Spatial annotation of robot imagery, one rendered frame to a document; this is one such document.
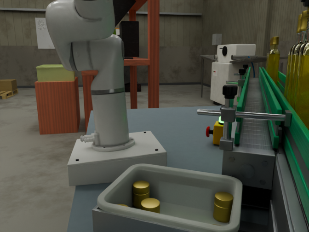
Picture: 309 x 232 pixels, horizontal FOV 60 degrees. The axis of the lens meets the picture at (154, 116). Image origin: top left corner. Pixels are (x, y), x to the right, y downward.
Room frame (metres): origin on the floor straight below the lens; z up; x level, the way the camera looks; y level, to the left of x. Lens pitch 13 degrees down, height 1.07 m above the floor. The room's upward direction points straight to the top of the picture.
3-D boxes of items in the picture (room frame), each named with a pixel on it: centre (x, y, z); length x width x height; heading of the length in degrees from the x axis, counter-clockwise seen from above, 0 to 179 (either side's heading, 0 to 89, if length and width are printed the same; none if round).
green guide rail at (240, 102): (1.35, -0.47, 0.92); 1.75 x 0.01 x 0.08; 160
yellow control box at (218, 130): (0.92, -0.25, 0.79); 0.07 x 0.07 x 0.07; 70
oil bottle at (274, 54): (1.60, -0.70, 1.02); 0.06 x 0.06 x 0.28; 70
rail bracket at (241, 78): (1.08, -0.32, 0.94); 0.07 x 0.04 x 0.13; 70
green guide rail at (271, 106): (1.32, -0.54, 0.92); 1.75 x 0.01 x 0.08; 160
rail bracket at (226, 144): (0.50, -0.17, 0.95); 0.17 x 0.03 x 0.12; 70
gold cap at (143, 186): (0.49, 0.03, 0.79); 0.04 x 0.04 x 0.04
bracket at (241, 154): (0.49, -0.18, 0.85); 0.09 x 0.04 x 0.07; 70
